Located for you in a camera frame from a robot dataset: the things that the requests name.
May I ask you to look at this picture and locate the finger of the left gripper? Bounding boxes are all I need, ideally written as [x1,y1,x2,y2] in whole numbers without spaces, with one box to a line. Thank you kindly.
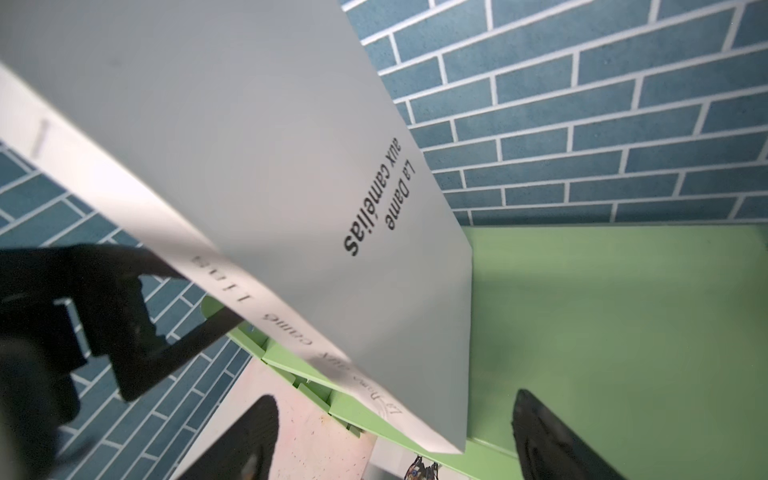
[65,245,242,402]

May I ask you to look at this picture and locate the green two-tier shelf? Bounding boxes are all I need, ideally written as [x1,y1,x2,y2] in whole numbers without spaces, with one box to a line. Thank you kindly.
[200,223,768,480]

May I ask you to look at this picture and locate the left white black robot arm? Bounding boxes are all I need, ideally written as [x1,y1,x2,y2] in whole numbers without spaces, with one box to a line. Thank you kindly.
[1,244,243,479]

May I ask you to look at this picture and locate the white La Dame aux camelias book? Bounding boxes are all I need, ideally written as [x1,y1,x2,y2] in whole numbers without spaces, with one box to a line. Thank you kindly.
[1,1,472,454]

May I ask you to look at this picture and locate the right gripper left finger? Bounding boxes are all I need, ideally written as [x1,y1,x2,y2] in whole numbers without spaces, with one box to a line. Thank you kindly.
[180,395,279,480]

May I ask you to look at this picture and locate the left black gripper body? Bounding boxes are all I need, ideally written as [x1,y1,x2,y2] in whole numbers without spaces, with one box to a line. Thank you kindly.
[1,245,108,372]

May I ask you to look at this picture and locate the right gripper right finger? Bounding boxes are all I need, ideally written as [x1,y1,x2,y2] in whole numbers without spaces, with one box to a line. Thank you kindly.
[511,389,625,480]

